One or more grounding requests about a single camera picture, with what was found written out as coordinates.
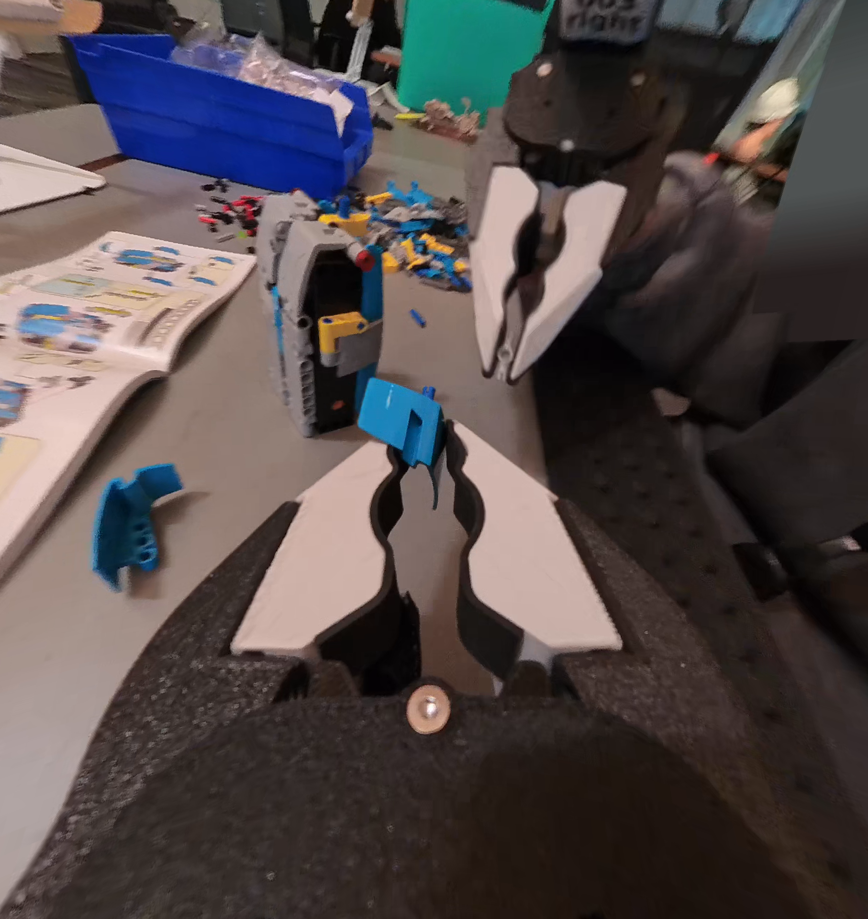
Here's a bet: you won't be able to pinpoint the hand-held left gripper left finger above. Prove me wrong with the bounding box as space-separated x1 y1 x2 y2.
229 439 422 683

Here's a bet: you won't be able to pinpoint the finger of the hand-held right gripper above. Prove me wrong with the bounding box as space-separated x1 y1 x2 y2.
468 165 544 379
508 179 629 385

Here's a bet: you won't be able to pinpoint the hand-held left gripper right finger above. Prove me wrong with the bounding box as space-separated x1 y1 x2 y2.
447 421 625 696

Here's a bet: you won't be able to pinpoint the blue curved panel piece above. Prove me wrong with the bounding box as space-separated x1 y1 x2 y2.
91 463 185 594
357 378 451 512

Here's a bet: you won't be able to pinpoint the grey desk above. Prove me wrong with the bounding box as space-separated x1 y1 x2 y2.
0 104 550 919

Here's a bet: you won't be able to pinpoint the pile of building parts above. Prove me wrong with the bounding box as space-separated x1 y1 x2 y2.
318 181 476 293

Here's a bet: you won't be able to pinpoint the green plastic board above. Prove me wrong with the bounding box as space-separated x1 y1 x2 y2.
397 0 557 130

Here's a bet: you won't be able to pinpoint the wooden puzzle model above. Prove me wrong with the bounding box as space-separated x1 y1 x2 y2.
414 98 481 142

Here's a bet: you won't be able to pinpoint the mannequin bust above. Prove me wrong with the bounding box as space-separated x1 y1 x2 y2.
735 118 794 163

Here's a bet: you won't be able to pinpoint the white hard hat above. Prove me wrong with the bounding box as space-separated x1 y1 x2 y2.
753 78 802 124

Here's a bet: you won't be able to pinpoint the grey blue toy robot build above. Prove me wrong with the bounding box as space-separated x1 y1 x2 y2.
255 189 386 439

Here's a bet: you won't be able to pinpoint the plywood stand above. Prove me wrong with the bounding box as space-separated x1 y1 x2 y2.
344 0 378 77

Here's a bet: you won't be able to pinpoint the empty clear plastic bags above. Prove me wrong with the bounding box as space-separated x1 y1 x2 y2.
172 32 356 137

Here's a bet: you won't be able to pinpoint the blue storage bin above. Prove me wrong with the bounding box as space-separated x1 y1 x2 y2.
67 32 375 200

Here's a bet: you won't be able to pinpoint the instruction booklet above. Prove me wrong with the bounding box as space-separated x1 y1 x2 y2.
0 230 257 615

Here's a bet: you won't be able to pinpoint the white folding stand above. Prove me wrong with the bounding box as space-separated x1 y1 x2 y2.
0 0 108 220

